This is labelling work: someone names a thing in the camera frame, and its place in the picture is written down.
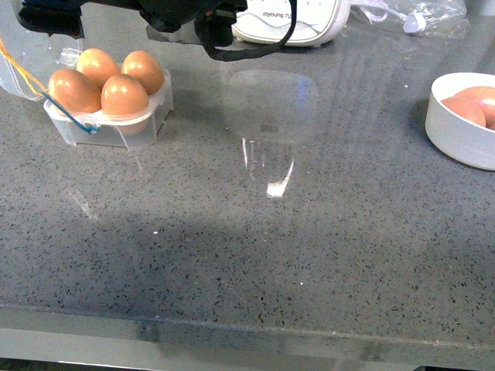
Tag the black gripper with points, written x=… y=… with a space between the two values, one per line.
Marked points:
x=65 y=17

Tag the clear plastic egg box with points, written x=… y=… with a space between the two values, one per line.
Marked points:
x=42 y=55

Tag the brown egg in bowl back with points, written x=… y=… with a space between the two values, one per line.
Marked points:
x=484 y=97

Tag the white Joyoung appliance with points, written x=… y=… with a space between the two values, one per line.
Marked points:
x=267 y=21

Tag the blue rubber band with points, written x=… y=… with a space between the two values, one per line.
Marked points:
x=58 y=109

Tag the yellow rubber band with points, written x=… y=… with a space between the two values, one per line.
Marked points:
x=33 y=84

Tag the clear plastic bag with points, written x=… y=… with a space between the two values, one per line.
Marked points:
x=434 y=19

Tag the white round bowl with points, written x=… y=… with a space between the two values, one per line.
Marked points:
x=461 y=140

